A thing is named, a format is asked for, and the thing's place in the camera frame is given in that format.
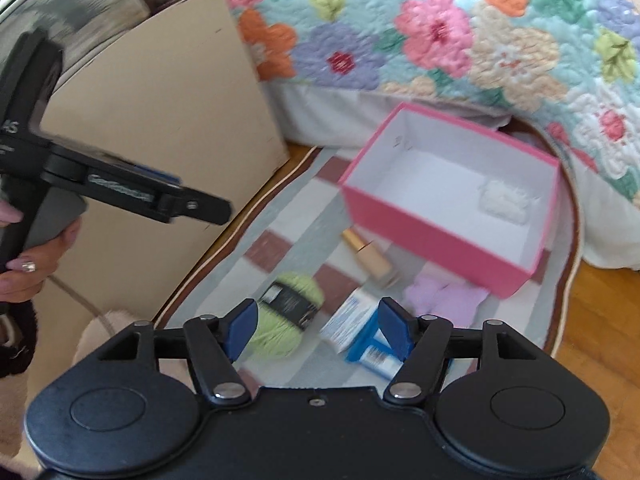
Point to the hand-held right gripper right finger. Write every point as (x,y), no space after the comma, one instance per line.
(395,330)

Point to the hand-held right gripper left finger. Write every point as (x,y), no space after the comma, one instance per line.
(242,330)

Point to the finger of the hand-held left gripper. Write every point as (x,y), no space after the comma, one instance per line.
(190,205)

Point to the blue wet wipes pack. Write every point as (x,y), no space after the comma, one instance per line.
(370,355)

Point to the small white packet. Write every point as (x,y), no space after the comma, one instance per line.
(350,322)

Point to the green yarn ball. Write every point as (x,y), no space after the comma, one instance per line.
(295,320)

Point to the lilac plush toy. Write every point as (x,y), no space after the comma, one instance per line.
(445,297)

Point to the pink cardboard box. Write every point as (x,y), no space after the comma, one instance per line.
(430,230)

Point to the person's left hand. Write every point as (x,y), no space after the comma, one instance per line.
(35,275)

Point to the beige foundation bottle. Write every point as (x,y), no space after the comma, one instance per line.
(372,260)

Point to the beige cardboard panel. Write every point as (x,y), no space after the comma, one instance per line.
(160,110)

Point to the striped rug with brown border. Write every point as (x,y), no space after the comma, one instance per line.
(295,220)

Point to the grey patterned cloth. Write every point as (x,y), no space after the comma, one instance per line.
(65,5)

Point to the white plastic packet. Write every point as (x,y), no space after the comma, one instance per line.
(505,202)

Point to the floral quilt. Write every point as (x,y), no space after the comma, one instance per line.
(450,30)

